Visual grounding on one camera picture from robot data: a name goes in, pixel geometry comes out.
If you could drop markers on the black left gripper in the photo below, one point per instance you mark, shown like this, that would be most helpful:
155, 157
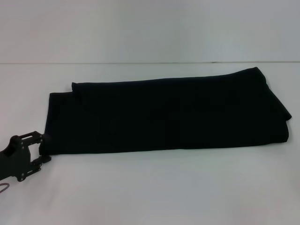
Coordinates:
16, 157

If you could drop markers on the black t-shirt with FREE print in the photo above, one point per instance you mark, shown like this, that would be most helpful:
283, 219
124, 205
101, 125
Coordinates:
164, 117

